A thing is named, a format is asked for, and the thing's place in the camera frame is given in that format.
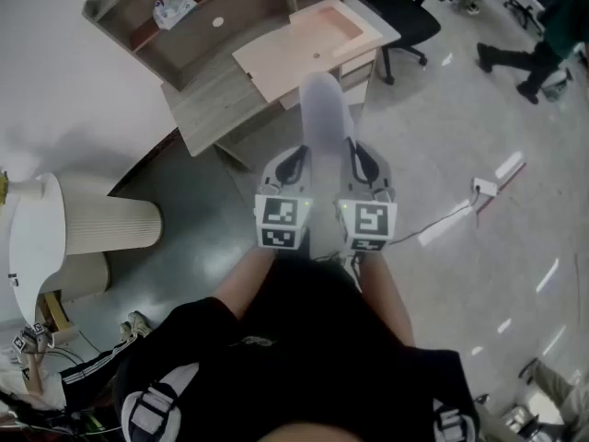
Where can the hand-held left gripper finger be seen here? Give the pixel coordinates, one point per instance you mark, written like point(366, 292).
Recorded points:
point(271, 170)

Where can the white power strip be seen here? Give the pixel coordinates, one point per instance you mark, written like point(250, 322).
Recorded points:
point(485, 187)

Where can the person's chin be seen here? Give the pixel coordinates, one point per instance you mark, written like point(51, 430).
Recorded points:
point(313, 433)

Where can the person's black shirt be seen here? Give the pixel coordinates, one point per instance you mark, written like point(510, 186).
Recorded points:
point(299, 339)

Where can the pink tray board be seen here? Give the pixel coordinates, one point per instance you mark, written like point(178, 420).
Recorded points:
point(276, 62)

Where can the black office chair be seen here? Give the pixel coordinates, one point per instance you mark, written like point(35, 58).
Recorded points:
point(405, 16)

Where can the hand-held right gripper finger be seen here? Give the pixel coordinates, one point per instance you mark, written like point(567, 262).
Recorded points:
point(382, 173)

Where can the plastic tissue pack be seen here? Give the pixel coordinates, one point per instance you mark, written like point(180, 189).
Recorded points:
point(172, 7)

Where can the person's left forearm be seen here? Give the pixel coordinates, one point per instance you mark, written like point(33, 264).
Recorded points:
point(244, 283)

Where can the person's right forearm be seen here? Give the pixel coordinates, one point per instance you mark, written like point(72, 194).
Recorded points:
point(386, 297)

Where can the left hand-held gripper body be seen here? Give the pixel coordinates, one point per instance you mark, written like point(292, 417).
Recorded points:
point(280, 212)

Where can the yellow flower bouquet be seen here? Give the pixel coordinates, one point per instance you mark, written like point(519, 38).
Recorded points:
point(3, 187)

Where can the white fluted reception counter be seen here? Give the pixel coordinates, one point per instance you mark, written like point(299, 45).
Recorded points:
point(110, 224)

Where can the white translucent sheet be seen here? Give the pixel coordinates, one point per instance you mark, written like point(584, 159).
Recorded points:
point(322, 122)

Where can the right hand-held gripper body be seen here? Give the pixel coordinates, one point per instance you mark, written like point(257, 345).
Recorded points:
point(368, 219)

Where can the black swivel chair base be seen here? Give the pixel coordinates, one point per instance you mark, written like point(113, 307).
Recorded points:
point(524, 9)

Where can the grey wooden desk with shelves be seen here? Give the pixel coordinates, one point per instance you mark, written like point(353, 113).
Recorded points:
point(207, 113)

